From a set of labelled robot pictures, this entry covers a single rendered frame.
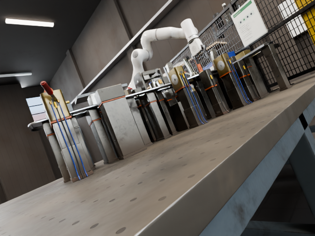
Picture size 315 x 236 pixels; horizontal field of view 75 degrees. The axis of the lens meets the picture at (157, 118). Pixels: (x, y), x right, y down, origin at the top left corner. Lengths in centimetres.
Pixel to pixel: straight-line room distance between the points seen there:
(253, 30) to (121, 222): 189
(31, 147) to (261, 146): 1009
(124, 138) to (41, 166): 936
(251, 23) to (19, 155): 949
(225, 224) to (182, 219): 13
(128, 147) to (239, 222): 67
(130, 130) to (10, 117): 967
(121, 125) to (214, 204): 75
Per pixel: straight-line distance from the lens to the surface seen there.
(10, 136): 1029
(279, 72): 145
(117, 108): 96
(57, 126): 88
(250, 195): 39
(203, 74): 131
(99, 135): 107
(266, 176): 45
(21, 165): 1012
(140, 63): 177
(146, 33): 180
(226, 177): 26
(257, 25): 198
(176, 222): 19
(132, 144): 95
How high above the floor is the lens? 76
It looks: 3 degrees up
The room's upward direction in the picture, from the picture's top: 22 degrees counter-clockwise
